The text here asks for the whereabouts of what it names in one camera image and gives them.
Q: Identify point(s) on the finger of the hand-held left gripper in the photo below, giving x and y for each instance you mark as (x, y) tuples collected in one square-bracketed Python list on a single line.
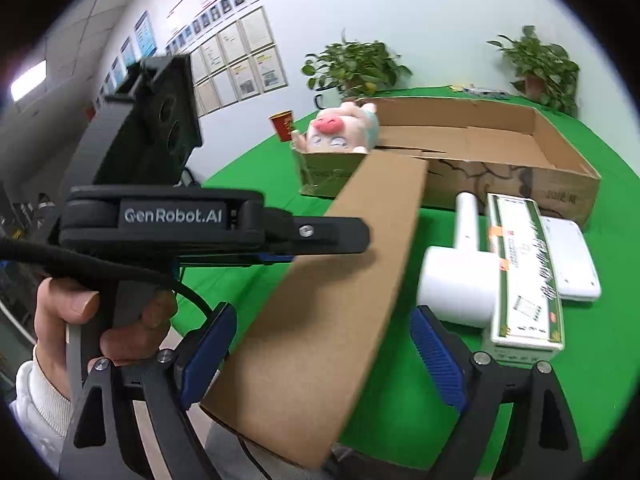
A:
[(325, 235)]

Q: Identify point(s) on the large cardboard box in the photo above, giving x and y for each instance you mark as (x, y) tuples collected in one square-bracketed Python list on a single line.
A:
[(350, 285)]

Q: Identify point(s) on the potted plant in brown pot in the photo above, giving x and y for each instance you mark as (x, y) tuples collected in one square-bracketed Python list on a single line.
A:
[(542, 67)]

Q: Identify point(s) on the pink pig plush toy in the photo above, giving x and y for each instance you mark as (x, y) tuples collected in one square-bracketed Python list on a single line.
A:
[(332, 130)]

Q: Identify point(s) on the white flat device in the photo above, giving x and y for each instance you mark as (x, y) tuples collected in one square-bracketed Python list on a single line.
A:
[(575, 260)]

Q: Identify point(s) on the green and white medicine box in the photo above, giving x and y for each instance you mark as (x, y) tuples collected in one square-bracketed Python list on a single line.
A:
[(520, 270)]

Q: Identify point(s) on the small yellow packet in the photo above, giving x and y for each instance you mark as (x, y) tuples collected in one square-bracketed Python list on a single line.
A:
[(457, 88)]

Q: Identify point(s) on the person's left hand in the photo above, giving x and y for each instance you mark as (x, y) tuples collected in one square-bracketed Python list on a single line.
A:
[(65, 305)]

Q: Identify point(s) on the group of framed wall certificates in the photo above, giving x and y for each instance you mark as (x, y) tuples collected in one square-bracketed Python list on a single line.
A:
[(250, 55)]

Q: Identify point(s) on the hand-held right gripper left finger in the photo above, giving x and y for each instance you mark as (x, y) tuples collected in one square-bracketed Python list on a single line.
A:
[(210, 350)]

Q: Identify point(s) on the white hair dryer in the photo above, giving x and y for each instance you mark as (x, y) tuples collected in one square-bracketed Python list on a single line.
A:
[(455, 280)]

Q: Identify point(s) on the blue wall poster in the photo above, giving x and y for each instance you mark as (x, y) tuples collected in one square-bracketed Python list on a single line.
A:
[(146, 34)]

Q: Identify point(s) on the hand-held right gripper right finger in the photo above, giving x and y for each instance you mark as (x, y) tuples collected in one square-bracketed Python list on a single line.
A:
[(440, 355)]

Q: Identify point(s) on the red paper cup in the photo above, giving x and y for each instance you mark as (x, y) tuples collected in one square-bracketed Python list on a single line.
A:
[(282, 125)]

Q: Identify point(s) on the ceiling light panel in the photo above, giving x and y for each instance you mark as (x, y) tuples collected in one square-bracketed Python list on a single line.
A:
[(29, 80)]

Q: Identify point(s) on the person's left forearm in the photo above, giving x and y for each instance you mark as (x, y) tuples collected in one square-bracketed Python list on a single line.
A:
[(40, 410)]

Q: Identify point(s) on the colourful flat packet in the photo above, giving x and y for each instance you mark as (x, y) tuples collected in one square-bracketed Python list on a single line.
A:
[(487, 92)]

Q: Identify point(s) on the bushy potted plant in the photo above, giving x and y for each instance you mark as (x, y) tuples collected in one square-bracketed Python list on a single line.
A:
[(355, 65)]

